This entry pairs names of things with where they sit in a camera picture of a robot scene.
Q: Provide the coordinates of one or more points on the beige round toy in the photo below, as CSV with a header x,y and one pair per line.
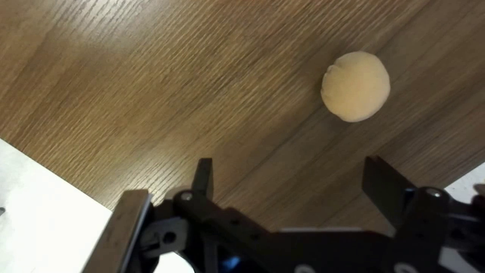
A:
x,y
356,84

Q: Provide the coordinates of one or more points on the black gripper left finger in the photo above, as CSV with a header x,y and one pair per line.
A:
x,y
203,175

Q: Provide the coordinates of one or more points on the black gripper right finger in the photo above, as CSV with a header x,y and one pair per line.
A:
x,y
387,186

